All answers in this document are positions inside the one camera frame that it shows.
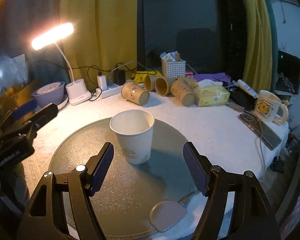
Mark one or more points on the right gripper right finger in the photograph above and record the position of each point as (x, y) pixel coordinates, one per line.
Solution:
(252, 216)

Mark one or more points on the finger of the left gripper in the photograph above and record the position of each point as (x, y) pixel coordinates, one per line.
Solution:
(24, 109)
(36, 122)

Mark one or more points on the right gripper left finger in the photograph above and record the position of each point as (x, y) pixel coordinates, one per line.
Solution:
(44, 217)

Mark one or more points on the white paper cup green print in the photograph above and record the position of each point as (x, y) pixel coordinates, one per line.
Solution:
(134, 132)

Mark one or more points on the brown paper cup front left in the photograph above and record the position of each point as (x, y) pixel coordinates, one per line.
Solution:
(132, 92)

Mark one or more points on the brown paper cup open left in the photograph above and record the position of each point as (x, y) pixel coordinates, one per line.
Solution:
(150, 82)

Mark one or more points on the brown paper cup open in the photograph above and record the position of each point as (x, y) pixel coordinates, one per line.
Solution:
(163, 84)
(150, 82)

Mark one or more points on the brown paper cup open middle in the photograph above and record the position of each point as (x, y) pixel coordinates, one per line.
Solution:
(163, 84)

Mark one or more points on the brown paper cup right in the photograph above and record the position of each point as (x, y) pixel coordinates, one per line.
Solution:
(183, 92)

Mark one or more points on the white inner bowl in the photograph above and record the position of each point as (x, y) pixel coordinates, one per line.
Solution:
(48, 88)

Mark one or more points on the cardboard box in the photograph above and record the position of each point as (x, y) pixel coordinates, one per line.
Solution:
(17, 96)

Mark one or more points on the purple bowl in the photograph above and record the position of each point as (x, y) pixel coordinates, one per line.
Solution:
(55, 96)

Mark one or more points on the white round plate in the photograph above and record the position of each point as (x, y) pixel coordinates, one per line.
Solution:
(60, 106)

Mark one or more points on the round grey mat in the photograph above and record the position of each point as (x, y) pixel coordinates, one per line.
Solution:
(128, 193)

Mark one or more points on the white charger plug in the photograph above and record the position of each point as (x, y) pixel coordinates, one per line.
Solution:
(102, 82)

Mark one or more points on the white power strip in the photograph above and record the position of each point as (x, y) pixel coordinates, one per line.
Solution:
(112, 90)

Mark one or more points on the smartphone on table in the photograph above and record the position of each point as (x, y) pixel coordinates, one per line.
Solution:
(264, 132)

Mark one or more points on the black power adapter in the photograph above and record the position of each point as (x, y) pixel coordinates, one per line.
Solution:
(119, 77)

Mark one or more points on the bear print ceramic mug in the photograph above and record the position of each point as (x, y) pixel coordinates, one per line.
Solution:
(269, 108)

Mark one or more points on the yellow snack bag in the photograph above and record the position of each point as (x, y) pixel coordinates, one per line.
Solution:
(139, 76)

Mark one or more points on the yellow curtain left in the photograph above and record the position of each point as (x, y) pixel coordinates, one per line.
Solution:
(105, 33)

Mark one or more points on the yellow curtain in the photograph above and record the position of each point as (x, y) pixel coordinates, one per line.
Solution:
(105, 33)
(258, 61)

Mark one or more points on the yellow tissue pack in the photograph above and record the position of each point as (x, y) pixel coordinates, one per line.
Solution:
(210, 93)

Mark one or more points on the white tube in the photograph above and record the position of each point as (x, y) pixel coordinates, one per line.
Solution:
(241, 84)

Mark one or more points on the purple cloth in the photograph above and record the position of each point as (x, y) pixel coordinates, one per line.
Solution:
(218, 77)

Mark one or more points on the dark monitor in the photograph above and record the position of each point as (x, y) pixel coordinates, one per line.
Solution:
(288, 73)

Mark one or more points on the white plastic basket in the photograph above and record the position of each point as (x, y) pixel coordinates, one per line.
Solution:
(173, 69)

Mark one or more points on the yellow curtain right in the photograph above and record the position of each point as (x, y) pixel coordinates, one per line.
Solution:
(258, 61)

